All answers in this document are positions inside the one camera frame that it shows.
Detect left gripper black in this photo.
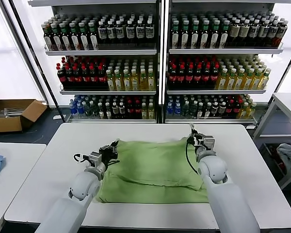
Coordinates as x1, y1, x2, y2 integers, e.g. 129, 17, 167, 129
98, 139, 120, 165

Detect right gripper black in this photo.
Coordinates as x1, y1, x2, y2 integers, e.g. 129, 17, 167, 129
188, 122, 206, 147

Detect green t-shirt with red print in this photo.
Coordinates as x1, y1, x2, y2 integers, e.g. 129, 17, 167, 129
95, 137, 210, 204

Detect small cola bottle red cap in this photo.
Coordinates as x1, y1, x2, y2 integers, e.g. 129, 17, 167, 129
134, 100, 142, 119
126, 100, 135, 119
226, 99, 234, 118
233, 99, 242, 118

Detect yellow drink bottle green label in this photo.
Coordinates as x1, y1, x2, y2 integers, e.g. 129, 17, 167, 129
225, 68, 237, 90
242, 68, 255, 90
258, 68, 271, 90
250, 68, 264, 90
147, 68, 156, 91
130, 68, 140, 91
139, 68, 148, 91
106, 69, 116, 91
215, 68, 228, 90
233, 68, 245, 90
114, 69, 124, 91
123, 69, 132, 91

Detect black crate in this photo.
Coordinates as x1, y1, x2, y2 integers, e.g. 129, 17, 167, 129
260, 143, 287, 183

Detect white metal shelf unit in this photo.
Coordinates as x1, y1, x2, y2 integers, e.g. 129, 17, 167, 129
162, 0, 285, 126
28, 0, 163, 124

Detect red item in crate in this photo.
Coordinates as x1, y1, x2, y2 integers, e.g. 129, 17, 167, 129
271, 145, 286, 170

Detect grey metal table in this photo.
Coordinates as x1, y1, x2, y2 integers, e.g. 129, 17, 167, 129
253, 92, 291, 190

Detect dark tea bottle green cap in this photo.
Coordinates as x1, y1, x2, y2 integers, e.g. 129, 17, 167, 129
50, 23, 63, 50
199, 20, 210, 49
219, 20, 230, 49
89, 21, 100, 50
189, 20, 200, 49
60, 22, 72, 50
209, 20, 220, 49
43, 22, 54, 50
179, 20, 190, 49
70, 21, 81, 50
170, 20, 180, 49
79, 21, 90, 50

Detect pale grey-blue cloth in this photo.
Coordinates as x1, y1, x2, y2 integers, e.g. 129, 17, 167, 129
276, 143, 291, 172

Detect dark bottle beige label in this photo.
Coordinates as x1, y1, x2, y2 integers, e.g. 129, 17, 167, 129
239, 19, 250, 47
228, 19, 241, 47

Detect brown cardboard box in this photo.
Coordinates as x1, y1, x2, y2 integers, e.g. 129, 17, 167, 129
0, 99, 49, 133

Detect grey packaged parts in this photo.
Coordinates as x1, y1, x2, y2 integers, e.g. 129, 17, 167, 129
0, 107, 24, 119

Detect dark bottle white blue label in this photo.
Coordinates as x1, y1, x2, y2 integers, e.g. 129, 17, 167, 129
115, 20, 126, 49
126, 20, 136, 49
268, 20, 279, 47
258, 19, 270, 47
135, 19, 146, 49
276, 20, 289, 47
106, 20, 116, 49
248, 19, 260, 47
145, 19, 155, 49
97, 20, 108, 49

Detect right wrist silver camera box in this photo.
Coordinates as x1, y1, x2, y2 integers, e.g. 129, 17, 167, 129
201, 135, 215, 151

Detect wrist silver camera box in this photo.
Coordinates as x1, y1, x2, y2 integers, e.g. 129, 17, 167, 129
201, 135, 215, 151
88, 151, 102, 167

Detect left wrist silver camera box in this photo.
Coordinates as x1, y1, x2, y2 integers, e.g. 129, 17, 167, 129
88, 151, 102, 167

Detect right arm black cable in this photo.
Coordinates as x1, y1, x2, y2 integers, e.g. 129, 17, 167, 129
185, 137, 202, 175

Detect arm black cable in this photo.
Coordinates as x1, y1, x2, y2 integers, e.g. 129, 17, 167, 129
73, 152, 90, 163
185, 137, 202, 175

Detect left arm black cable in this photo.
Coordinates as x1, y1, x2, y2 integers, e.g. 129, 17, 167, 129
73, 152, 90, 163

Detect black window frame post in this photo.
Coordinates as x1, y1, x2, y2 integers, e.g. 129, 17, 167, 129
1, 0, 66, 123

